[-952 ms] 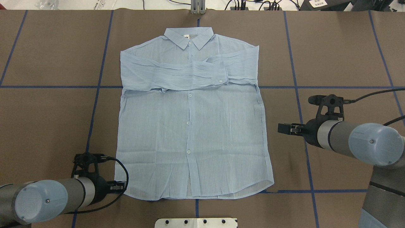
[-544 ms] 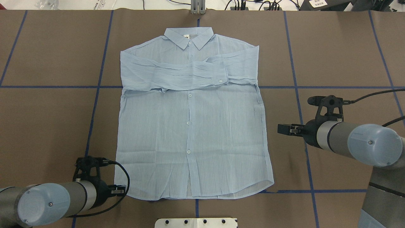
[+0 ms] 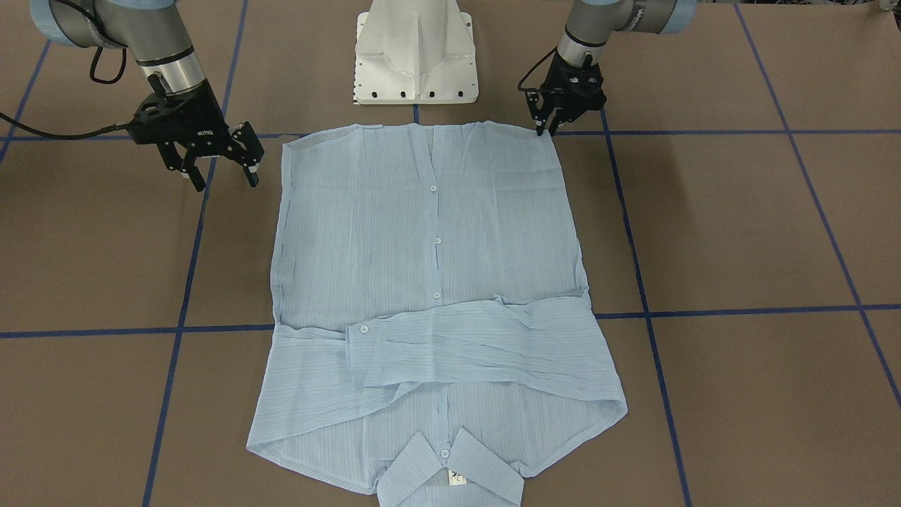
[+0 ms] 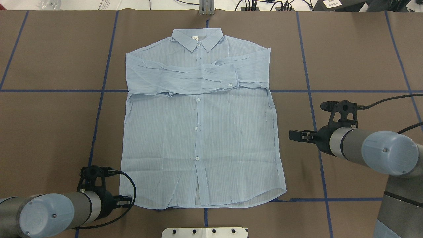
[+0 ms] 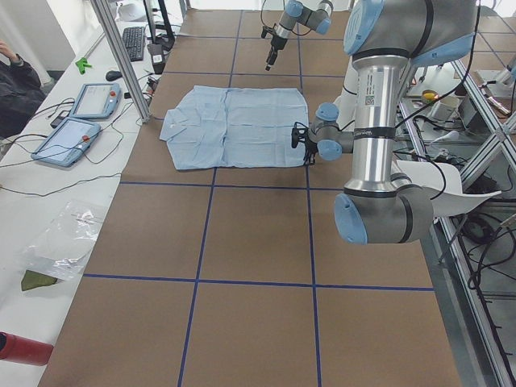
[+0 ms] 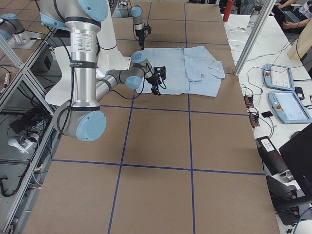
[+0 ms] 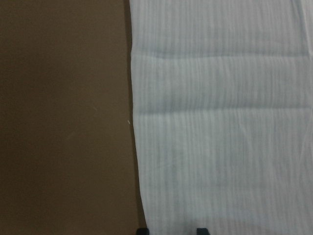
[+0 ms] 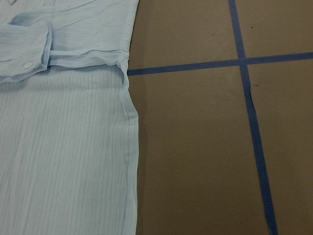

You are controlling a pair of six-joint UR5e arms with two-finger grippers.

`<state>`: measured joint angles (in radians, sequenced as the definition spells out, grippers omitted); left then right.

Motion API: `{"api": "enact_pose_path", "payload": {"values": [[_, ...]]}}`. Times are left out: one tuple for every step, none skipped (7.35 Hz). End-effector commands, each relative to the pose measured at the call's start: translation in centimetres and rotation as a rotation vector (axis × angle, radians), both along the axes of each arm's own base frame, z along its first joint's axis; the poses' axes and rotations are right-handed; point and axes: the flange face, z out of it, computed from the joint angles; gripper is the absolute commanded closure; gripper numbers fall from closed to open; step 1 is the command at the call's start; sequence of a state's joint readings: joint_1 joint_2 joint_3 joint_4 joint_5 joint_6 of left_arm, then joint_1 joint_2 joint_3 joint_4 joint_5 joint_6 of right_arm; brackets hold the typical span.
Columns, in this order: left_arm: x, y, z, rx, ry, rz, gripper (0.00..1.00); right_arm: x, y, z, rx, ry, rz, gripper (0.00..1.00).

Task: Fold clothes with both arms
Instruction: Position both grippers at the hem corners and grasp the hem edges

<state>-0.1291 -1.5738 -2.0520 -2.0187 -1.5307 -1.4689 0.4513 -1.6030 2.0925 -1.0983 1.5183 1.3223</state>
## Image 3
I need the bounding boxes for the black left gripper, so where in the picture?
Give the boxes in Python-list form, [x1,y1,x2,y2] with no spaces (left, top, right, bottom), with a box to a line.
[525,51,606,136]

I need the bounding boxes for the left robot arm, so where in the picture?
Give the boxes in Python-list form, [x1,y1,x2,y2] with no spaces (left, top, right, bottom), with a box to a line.
[517,1,698,136]

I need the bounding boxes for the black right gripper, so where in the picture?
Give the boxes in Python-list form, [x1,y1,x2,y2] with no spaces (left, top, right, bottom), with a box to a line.
[128,78,266,192]

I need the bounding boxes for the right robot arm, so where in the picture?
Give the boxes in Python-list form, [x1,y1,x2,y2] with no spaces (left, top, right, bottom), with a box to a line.
[30,1,265,192]

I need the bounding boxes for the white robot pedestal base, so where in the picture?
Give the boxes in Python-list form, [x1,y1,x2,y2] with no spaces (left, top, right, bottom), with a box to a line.
[353,1,479,105]

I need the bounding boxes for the light blue button shirt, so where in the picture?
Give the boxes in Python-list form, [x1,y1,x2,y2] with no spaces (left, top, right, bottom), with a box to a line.
[246,122,628,506]

